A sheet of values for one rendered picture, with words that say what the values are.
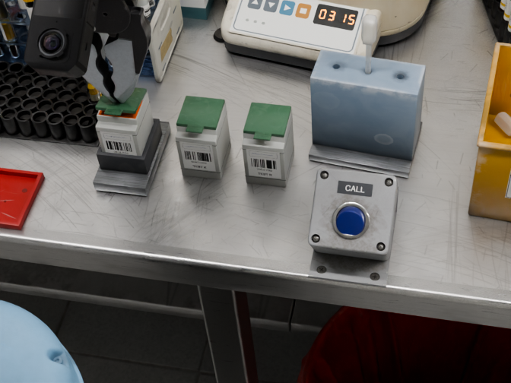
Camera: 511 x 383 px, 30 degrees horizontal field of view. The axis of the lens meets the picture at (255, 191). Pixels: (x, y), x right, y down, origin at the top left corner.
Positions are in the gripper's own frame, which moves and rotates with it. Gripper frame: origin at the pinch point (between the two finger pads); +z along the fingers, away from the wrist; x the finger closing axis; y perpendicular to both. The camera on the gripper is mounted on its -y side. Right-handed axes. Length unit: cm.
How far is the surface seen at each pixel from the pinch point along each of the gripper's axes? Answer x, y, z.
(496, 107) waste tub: -35.1, 11.3, 7.8
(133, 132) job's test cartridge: -1.8, -1.6, 2.9
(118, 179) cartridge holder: 0.3, -3.1, 8.4
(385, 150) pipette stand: -24.9, 4.0, 7.8
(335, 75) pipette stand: -19.8, 5.3, -0.3
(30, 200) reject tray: 8.4, -6.4, 9.0
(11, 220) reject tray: 9.6, -8.7, 9.6
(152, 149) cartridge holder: -2.4, 0.3, 7.2
